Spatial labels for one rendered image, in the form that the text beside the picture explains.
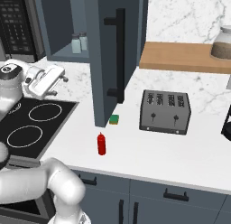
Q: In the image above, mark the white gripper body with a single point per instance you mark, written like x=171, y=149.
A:
x=45, y=81

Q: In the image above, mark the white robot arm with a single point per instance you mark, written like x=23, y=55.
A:
x=64, y=185

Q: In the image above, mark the pale glass shaker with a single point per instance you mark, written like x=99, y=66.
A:
x=76, y=44
x=84, y=41

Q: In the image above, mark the grey-blue cabinet door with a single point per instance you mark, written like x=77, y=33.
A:
x=103, y=62

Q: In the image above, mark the red condiment bottle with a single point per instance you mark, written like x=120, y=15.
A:
x=101, y=144

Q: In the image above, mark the black hob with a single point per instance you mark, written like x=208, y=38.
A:
x=42, y=125

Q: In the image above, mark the green and yellow sponge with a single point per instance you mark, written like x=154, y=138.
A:
x=114, y=119

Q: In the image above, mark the black microwave oven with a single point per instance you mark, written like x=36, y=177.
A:
x=16, y=24

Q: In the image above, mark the grey four-slot toaster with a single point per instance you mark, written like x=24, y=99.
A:
x=164, y=113

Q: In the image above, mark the grey-blue narrow drawer front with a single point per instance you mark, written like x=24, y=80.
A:
x=111, y=182

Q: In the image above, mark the wooden shelf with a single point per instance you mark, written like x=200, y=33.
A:
x=177, y=57

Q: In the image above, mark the steel oven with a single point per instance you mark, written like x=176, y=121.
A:
x=36, y=208

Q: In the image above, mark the grey-blue narrow cupboard door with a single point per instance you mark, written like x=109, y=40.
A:
x=102, y=208

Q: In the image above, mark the grey-blue wide drawer front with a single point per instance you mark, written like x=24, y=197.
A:
x=144, y=190

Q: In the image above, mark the glass jar with brown contents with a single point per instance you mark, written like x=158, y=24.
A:
x=222, y=44

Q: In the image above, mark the black coffee machine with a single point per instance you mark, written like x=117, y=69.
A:
x=227, y=125

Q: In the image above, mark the grey-blue wide cupboard door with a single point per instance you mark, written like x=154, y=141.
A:
x=177, y=214

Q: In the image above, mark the grey-blue wall cabinet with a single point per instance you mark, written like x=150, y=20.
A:
x=60, y=14

